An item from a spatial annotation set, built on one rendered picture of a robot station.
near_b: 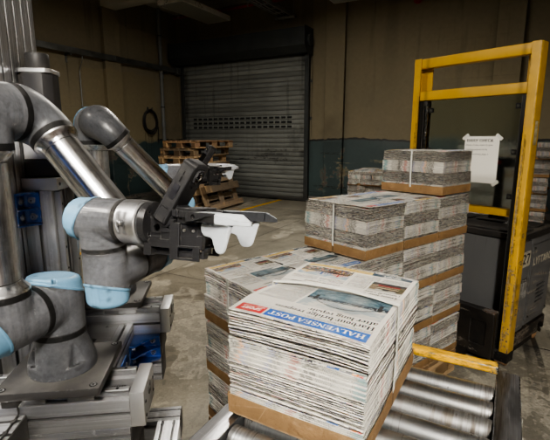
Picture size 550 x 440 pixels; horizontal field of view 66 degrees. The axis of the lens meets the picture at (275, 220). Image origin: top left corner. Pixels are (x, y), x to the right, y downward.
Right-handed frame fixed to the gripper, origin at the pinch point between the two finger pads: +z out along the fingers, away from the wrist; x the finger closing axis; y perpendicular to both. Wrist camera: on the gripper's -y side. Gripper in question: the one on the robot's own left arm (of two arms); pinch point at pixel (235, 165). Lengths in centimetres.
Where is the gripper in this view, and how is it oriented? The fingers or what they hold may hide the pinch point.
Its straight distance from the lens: 184.9
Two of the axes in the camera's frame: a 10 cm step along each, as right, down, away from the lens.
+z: 8.4, -1.0, 5.3
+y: -0.8, 9.5, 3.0
